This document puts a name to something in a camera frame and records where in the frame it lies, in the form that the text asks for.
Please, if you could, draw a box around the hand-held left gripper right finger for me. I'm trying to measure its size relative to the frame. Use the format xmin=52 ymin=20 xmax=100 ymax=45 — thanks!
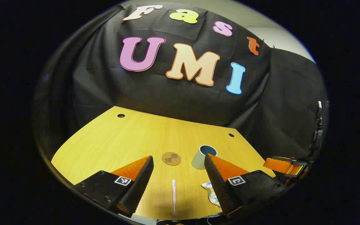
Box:
xmin=204 ymin=153 xmax=288 ymax=218

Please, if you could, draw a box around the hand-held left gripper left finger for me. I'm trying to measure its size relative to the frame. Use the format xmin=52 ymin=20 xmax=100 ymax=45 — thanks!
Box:
xmin=74 ymin=155 xmax=154 ymax=218

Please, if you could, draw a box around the white toothpaste tube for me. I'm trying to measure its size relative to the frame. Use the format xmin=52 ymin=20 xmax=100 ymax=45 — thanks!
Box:
xmin=201 ymin=182 xmax=221 ymax=207

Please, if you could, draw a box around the pale green cup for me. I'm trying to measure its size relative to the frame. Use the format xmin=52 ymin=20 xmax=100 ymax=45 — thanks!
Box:
xmin=191 ymin=145 xmax=218 ymax=170

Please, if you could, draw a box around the round brown coaster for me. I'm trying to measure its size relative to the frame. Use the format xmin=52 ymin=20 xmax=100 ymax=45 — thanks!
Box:
xmin=162 ymin=152 xmax=182 ymax=166

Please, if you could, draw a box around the wooden desktop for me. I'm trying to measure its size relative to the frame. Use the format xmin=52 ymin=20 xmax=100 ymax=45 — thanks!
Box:
xmin=51 ymin=106 xmax=277 ymax=221

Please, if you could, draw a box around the phone on tripod stand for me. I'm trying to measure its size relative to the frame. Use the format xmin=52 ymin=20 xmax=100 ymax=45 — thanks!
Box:
xmin=315 ymin=101 xmax=324 ymax=157

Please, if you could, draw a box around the black backdrop cloth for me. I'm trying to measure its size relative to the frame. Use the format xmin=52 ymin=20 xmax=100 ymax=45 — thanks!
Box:
xmin=32 ymin=2 xmax=274 ymax=163

